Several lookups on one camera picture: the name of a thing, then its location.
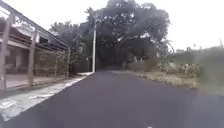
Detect pale pole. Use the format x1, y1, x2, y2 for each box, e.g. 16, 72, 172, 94
91, 18, 98, 74

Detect group of large trees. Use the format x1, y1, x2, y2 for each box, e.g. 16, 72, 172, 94
49, 0, 174, 73

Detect dark asphalt road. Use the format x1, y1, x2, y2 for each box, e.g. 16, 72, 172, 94
0, 68, 224, 128

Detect grass verge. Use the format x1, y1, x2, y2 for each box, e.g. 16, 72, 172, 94
126, 68, 224, 98

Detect bushes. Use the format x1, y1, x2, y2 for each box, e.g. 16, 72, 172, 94
128, 46, 224, 81

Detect building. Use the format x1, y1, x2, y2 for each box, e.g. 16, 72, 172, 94
0, 16, 71, 90

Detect pale concrete strip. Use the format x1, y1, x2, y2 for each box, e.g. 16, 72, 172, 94
0, 71, 96, 123

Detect metal frame fence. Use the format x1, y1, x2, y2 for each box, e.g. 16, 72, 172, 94
0, 0, 73, 93

